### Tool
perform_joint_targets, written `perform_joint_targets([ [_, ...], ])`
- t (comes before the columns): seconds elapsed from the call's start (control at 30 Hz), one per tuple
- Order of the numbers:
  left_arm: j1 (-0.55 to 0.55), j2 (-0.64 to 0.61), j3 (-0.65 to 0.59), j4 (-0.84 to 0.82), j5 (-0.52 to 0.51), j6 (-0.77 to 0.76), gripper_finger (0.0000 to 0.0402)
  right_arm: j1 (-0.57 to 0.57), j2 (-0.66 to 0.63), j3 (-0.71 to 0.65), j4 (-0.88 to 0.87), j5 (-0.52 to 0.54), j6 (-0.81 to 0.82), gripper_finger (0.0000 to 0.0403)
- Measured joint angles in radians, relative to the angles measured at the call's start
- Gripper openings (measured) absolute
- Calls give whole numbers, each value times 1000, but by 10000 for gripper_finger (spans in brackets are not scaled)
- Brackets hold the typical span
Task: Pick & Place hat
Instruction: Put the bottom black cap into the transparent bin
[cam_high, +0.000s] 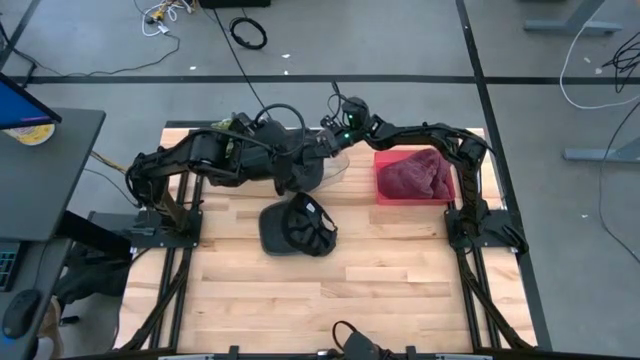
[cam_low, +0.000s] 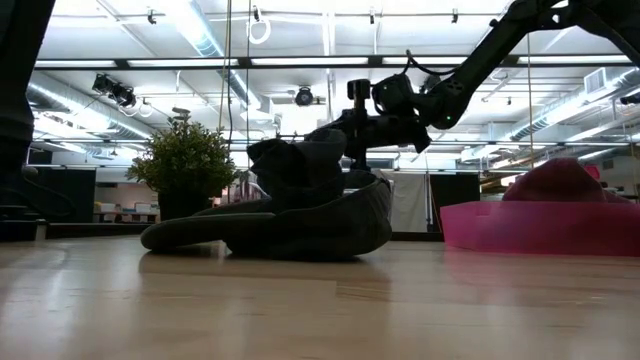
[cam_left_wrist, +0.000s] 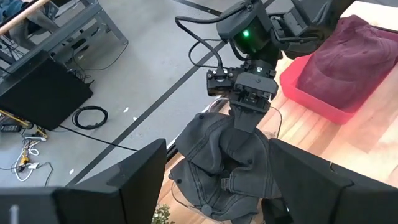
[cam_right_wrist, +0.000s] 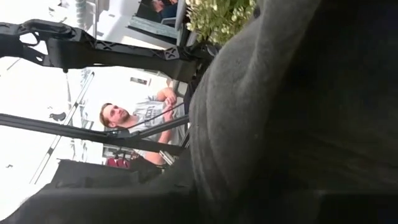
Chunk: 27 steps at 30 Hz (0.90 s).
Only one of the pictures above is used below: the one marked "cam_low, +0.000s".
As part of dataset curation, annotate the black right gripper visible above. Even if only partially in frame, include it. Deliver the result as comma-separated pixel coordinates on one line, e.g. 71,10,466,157
304,78,432,171

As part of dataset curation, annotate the dark grey baseball cap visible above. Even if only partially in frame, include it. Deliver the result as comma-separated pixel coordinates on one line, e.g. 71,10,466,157
139,128,394,263

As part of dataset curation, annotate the maroon baseball cap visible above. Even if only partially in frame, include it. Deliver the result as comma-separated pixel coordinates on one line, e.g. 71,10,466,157
501,157,632,204

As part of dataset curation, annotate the white cloth panel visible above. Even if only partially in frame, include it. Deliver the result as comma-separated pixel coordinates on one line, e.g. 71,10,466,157
390,171,432,234

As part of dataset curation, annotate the black partition panel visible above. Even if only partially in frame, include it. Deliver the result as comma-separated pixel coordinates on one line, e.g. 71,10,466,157
428,173,482,234
27,167,97,224

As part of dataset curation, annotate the green potted plant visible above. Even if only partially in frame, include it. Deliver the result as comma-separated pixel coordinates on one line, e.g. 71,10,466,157
124,117,239,222

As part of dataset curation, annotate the pink plastic bin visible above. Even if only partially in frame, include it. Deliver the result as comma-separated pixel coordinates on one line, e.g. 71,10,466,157
439,199,640,258

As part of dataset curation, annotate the background table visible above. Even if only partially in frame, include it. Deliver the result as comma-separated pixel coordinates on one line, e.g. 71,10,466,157
92,201,161,224

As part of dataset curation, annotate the black ceiling camera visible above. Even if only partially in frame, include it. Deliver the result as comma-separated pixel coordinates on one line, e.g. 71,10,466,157
293,85,315,108
91,73,138,109

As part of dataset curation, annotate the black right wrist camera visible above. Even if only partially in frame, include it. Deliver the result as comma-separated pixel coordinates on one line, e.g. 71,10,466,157
371,73,417,117

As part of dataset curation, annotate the black metal rig frame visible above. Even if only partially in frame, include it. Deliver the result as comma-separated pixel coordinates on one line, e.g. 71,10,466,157
33,53,640,70

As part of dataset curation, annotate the white hanging cable loop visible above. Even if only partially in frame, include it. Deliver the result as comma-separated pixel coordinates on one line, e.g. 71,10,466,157
246,5,273,46

